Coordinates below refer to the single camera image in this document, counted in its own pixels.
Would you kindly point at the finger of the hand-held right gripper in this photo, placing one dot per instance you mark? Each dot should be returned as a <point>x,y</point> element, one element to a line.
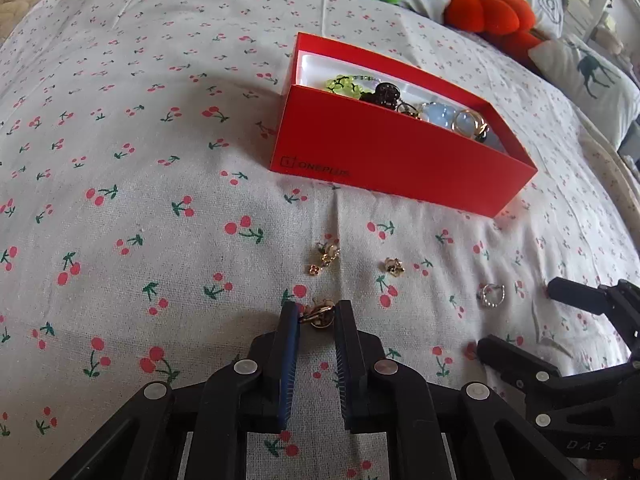
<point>515,360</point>
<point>575,291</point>

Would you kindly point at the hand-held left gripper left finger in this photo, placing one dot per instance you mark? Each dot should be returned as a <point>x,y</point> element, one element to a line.
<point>290,360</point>

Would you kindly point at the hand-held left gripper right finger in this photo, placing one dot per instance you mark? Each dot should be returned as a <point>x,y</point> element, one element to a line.
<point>342,365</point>

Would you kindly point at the gold earring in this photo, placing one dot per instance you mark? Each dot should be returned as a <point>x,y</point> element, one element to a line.
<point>327,255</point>
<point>320,317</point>
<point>393,266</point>

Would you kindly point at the red cardboard box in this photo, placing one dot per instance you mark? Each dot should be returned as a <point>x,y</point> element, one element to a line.
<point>400,160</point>

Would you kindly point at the black hair claw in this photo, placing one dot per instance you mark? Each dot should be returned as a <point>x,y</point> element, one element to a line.
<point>385,94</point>

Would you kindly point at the deer print pillow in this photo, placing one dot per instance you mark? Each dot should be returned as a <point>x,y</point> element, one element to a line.
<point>590,75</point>

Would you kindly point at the stack of books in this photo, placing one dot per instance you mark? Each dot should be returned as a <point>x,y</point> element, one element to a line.
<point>580,15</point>

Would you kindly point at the orange pumpkin plush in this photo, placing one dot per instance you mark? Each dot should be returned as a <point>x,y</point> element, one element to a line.
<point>490,12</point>

